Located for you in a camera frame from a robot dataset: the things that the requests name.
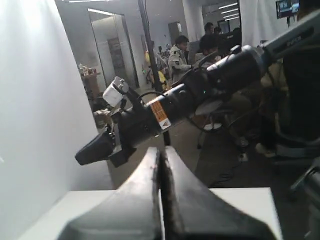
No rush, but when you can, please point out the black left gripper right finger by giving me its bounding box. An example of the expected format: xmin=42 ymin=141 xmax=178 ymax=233
xmin=162 ymin=146 xmax=272 ymax=240

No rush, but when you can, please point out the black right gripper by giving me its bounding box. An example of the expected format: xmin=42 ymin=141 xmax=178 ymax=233
xmin=75 ymin=99 xmax=173 ymax=168

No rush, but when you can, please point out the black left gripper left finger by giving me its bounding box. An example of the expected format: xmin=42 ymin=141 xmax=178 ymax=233
xmin=58 ymin=147 xmax=160 ymax=240

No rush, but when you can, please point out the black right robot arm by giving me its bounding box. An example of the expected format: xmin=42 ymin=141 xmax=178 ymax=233
xmin=75 ymin=10 xmax=320 ymax=166

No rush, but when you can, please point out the white backdrop sheet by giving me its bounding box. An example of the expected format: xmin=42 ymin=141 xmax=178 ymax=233
xmin=0 ymin=0 xmax=113 ymax=240

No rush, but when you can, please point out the black vertical pole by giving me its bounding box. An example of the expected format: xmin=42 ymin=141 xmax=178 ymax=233
xmin=138 ymin=0 xmax=171 ymax=146

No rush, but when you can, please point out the person in beige jacket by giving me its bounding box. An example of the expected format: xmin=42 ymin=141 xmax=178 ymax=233
xmin=168 ymin=35 xmax=192 ymax=83

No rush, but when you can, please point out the seated person dark hair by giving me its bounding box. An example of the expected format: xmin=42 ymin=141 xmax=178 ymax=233
xmin=193 ymin=34 xmax=222 ymax=68

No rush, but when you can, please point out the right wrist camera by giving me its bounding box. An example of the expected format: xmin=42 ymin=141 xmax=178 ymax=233
xmin=102 ymin=76 xmax=129 ymax=108

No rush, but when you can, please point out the wall monitor screen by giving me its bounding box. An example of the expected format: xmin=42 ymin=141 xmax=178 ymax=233
xmin=275 ymin=0 xmax=300 ymax=19

